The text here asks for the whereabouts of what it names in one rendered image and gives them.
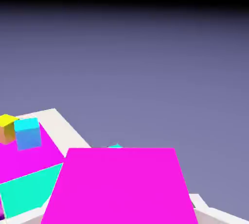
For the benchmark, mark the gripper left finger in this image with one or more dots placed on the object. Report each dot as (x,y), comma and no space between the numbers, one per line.
(25,218)

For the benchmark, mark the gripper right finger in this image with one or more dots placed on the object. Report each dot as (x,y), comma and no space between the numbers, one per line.
(214,217)

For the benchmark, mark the small magenta cube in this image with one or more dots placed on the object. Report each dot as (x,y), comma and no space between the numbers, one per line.
(120,187)

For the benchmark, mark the small cyan cube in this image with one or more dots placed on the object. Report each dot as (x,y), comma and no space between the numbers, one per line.
(28,134)

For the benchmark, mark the small yellow cube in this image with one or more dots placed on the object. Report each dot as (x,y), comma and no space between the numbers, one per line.
(6,128)

